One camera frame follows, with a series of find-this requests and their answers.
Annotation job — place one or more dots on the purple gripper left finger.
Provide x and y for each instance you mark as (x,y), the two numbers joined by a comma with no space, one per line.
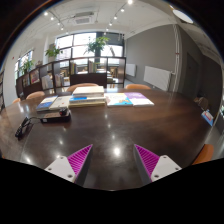
(74,167)

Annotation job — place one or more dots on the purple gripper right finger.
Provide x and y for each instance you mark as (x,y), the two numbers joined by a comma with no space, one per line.
(153,167)

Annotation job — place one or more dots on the black charger plug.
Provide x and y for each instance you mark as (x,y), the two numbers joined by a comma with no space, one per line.
(63,111)

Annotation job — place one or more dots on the black power strip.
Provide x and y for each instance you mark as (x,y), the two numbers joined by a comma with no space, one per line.
(56,117)

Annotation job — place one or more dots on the orange chair near right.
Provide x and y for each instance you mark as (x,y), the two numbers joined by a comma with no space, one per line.
(205,154)

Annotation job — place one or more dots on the orange chair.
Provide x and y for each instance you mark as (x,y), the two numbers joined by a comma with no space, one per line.
(205,154)
(73,87)
(137,86)
(35,94)

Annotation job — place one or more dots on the purple white book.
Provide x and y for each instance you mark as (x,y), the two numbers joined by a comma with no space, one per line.
(138,99)

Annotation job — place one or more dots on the stack of books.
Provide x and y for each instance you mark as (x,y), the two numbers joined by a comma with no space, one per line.
(87,95)

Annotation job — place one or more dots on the blue white box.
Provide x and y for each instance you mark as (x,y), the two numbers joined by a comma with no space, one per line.
(208,117)

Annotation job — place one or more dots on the colourful picture book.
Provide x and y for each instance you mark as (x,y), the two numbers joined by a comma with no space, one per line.
(117,99)

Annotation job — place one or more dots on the orange chair back left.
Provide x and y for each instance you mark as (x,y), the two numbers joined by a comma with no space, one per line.
(35,94)

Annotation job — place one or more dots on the orange chair back centre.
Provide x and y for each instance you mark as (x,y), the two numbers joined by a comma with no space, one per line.
(73,87)

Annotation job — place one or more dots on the orange chair back right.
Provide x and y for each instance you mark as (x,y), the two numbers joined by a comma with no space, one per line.
(137,86)

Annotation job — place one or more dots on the small white radiator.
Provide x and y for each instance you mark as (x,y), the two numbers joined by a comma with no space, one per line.
(131,69)

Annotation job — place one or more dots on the dark wooden bookshelf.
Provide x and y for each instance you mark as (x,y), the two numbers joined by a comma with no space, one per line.
(57,75)

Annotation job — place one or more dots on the green plant far left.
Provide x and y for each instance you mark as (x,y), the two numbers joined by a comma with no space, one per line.
(26,67)

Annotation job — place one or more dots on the green potted plant left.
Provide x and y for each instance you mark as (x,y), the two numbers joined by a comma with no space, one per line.
(52,52)

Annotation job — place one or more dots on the green potted plant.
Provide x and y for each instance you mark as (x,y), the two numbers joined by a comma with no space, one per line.
(52,52)
(96,45)

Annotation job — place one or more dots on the green potted plant centre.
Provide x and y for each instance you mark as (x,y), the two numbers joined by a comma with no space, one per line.
(96,45)

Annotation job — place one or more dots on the ceiling air conditioner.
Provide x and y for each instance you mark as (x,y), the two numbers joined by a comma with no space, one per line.
(83,18)

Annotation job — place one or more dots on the white wall radiator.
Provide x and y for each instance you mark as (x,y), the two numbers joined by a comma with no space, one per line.
(157,77)

